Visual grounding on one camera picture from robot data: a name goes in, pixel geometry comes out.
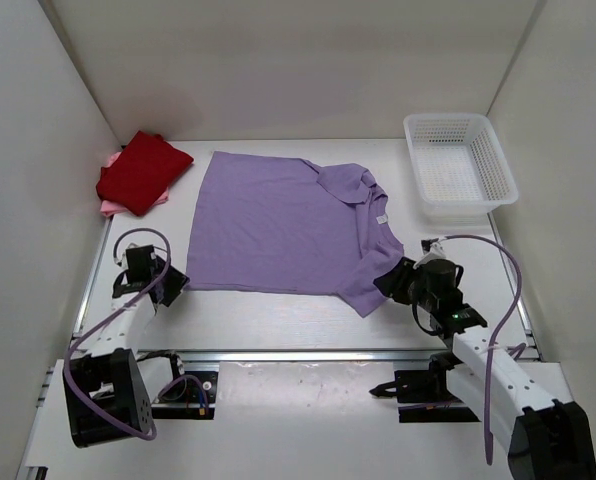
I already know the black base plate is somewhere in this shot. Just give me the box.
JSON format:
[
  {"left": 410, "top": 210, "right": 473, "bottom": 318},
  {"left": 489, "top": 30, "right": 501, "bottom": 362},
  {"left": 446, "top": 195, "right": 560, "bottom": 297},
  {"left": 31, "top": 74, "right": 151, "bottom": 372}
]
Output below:
[
  {"left": 369, "top": 352, "right": 478, "bottom": 424},
  {"left": 152, "top": 370, "right": 219, "bottom": 421}
]

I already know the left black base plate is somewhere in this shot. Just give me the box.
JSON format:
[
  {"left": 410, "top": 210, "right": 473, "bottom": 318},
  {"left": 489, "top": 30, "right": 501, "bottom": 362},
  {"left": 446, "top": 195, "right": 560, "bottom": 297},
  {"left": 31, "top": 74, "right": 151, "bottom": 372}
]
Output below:
[{"left": 152, "top": 370, "right": 219, "bottom": 421}]

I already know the white plastic basket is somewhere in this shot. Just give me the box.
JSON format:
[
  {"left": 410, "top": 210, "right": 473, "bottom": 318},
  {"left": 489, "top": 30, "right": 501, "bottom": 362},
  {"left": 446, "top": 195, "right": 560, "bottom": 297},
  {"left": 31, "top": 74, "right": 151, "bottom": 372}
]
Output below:
[{"left": 403, "top": 113, "right": 519, "bottom": 221}]

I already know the red t shirt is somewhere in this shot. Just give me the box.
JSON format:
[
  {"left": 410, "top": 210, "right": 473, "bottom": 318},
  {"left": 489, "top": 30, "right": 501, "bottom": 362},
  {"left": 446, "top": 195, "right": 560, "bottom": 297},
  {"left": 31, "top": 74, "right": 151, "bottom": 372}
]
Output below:
[{"left": 96, "top": 131, "right": 194, "bottom": 217}]

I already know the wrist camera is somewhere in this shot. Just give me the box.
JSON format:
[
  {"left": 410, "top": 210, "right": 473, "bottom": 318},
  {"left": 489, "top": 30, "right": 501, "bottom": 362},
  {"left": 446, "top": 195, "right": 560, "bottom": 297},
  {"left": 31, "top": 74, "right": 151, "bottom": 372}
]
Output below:
[
  {"left": 114, "top": 243, "right": 136, "bottom": 270},
  {"left": 420, "top": 238, "right": 447, "bottom": 263}
]

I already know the aluminium rail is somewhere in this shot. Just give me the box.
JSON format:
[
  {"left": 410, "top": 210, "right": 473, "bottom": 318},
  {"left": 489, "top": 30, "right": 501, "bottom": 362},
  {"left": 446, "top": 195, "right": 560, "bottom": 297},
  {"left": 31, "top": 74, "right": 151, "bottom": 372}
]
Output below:
[{"left": 177, "top": 349, "right": 443, "bottom": 363}]

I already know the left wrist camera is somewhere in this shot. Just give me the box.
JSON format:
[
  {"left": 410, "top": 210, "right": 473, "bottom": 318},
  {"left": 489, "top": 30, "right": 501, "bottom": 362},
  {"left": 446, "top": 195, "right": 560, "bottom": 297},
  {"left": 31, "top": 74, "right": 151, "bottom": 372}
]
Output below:
[{"left": 114, "top": 243, "right": 136, "bottom": 270}]

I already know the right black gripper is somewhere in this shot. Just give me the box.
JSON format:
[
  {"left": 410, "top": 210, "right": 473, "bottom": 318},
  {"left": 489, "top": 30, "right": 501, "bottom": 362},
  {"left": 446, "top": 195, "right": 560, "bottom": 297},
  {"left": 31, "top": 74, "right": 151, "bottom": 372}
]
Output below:
[{"left": 374, "top": 258, "right": 438, "bottom": 313}]

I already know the lavender t shirt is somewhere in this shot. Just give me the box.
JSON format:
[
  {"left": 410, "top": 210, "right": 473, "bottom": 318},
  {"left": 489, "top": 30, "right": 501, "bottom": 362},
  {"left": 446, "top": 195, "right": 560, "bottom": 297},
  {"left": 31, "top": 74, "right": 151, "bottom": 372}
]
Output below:
[{"left": 186, "top": 151, "right": 404, "bottom": 317}]

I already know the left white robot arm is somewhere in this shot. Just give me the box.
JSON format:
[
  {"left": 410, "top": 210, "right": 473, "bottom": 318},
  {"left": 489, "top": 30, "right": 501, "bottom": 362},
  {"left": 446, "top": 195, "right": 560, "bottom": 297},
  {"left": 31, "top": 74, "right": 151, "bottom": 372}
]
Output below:
[{"left": 63, "top": 245, "right": 188, "bottom": 448}]

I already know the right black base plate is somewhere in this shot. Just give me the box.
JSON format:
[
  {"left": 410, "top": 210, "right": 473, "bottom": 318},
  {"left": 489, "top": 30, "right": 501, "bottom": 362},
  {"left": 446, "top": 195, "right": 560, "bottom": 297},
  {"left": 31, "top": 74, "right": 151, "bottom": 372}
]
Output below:
[{"left": 369, "top": 352, "right": 478, "bottom": 424}]

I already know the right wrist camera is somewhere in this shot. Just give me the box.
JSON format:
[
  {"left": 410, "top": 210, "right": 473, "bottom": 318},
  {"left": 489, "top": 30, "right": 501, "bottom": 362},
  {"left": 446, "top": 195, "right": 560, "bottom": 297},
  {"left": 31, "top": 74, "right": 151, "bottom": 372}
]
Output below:
[{"left": 420, "top": 238, "right": 447, "bottom": 263}]

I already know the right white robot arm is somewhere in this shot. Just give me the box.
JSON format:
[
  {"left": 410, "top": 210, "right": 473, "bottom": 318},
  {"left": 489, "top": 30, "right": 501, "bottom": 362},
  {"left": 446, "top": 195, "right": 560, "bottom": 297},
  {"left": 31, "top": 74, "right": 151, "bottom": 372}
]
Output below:
[{"left": 374, "top": 258, "right": 596, "bottom": 479}]

